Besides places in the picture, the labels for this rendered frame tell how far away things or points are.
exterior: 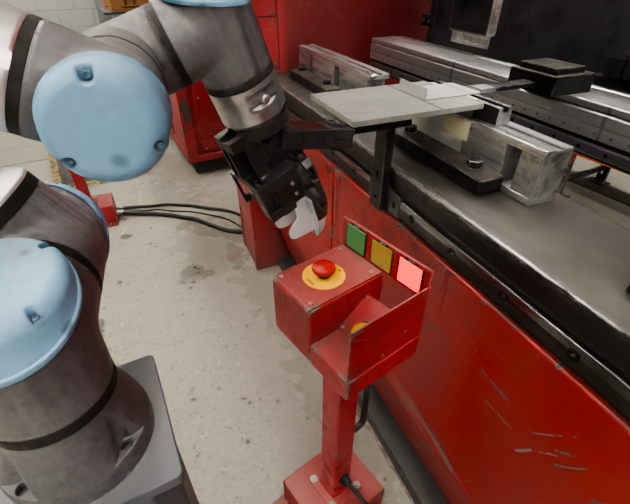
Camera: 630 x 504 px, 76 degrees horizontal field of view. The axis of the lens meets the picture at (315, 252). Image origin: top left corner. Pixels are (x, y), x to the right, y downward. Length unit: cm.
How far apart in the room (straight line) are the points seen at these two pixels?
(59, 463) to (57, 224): 23
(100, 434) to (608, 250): 67
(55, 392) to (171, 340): 131
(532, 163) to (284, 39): 108
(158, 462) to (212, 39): 42
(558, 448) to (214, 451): 98
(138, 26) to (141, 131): 16
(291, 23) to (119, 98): 136
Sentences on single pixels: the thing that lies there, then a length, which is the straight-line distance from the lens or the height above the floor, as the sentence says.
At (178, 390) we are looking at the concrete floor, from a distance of 155.
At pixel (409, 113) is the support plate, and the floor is 100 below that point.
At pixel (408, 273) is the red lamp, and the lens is 64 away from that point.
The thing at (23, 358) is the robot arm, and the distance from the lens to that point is 38.
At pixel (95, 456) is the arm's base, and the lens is 48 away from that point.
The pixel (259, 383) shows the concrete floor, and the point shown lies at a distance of 151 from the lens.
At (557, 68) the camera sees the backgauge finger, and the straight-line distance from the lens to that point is 99.
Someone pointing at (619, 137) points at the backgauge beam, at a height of 94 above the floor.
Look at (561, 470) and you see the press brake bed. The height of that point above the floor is 62.
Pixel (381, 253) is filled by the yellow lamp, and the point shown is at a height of 82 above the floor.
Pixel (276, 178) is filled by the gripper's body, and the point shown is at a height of 100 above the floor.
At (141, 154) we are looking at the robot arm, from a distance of 28.
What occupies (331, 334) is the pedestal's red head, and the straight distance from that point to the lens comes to 68.
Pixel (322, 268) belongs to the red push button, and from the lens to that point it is 65.
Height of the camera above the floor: 121
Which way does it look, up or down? 36 degrees down
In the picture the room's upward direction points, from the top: straight up
